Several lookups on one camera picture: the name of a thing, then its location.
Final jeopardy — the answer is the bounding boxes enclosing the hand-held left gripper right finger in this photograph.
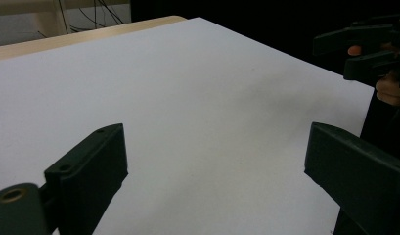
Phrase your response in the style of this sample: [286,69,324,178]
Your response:
[303,121,400,235]

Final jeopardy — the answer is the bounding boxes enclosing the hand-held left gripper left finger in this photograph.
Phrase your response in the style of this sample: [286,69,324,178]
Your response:
[43,122,129,235]

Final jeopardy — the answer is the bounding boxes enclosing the white table mat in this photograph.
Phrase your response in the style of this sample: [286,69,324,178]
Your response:
[0,17,376,235]

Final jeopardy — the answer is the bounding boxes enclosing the black cable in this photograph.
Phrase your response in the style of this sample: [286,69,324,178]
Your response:
[57,0,71,35]
[69,0,126,33]

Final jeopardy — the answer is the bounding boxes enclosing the cream furniture frame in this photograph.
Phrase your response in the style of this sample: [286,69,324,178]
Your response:
[0,0,132,37]

